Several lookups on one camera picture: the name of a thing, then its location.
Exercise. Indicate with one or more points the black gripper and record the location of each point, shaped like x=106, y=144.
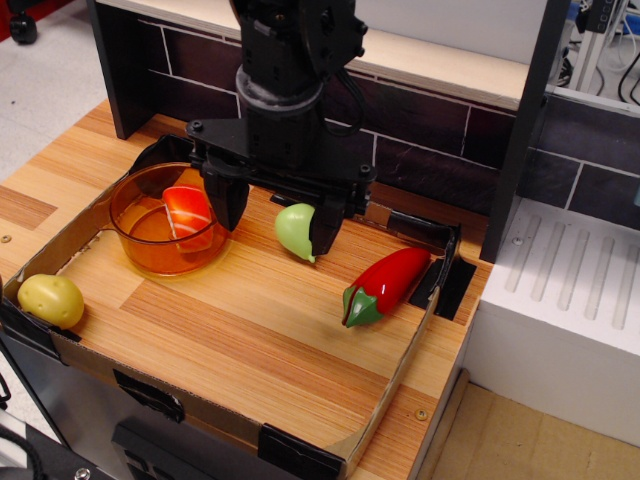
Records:
x=295, y=157

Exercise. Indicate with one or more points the salmon nigiri sushi toy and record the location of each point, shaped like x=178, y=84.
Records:
x=189, y=217

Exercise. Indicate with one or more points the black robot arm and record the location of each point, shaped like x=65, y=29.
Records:
x=290, y=52

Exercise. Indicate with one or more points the orange transparent plastic pot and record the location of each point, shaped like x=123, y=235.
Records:
x=138, y=215

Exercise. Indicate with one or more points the cardboard fence with black tape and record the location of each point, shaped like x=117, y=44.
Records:
x=241, y=369

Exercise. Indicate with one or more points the green toy pear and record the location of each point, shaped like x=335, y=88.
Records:
x=292, y=227

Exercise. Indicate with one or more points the red toy chili pepper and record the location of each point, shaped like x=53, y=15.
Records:
x=379, y=288

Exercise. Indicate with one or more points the yellow toy potato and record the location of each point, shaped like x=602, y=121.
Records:
x=54, y=299

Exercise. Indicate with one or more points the white toy sink drainboard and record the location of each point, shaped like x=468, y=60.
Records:
x=557, y=327

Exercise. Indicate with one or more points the black caster wheel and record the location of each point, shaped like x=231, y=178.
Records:
x=23, y=29

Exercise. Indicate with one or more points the dark shelf frame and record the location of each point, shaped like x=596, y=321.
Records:
x=411, y=139

